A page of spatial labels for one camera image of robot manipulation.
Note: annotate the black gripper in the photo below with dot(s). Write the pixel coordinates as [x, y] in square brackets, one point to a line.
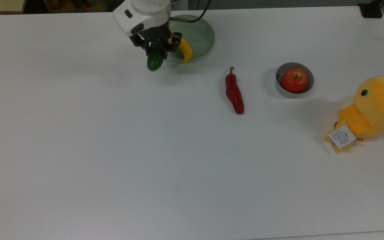
[152, 35]

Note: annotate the green cucumber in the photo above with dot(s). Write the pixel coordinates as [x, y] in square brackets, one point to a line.
[154, 63]

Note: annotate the grey metal bowl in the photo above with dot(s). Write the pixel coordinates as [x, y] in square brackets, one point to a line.
[288, 95]

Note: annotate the yellow banana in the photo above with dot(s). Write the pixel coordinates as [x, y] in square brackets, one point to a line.
[187, 50]

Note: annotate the pale green plate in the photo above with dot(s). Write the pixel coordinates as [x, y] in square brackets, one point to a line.
[200, 36]

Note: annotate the red chili pepper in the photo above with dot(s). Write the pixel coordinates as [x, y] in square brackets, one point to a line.
[233, 93]

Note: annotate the red apple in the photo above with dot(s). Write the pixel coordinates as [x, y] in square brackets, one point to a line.
[293, 81]

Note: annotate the white paper plush tag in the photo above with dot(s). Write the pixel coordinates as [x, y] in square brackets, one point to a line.
[341, 136]

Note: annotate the yellow plush toy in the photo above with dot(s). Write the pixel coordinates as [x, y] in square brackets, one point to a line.
[378, 103]

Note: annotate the black camera stand clamp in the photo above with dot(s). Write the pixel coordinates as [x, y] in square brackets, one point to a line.
[372, 10]

